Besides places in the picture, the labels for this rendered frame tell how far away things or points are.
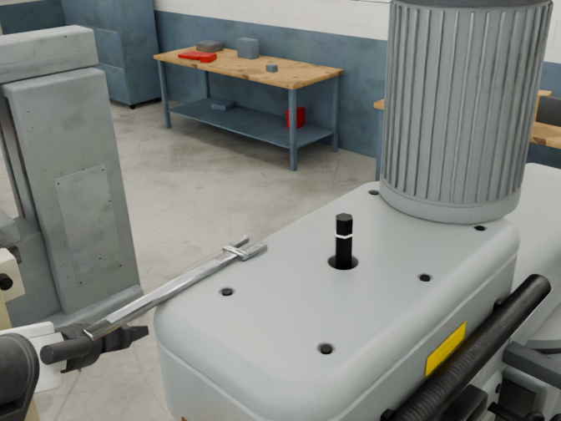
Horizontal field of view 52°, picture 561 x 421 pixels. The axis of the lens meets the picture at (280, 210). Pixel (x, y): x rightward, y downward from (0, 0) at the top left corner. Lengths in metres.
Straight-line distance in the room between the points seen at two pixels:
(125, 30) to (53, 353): 6.98
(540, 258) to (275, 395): 0.63
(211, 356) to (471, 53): 0.45
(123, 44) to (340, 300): 7.38
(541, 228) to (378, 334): 0.58
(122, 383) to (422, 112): 2.87
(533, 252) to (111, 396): 2.68
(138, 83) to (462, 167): 7.44
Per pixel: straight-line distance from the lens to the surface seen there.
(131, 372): 3.48
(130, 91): 8.04
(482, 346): 0.74
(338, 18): 6.03
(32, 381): 0.89
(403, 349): 0.62
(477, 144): 0.77
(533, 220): 1.14
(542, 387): 1.15
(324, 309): 0.63
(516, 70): 0.76
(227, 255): 0.71
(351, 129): 6.17
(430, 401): 0.66
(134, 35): 7.99
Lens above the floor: 2.26
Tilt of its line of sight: 27 degrees down
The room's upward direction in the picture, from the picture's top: 2 degrees counter-clockwise
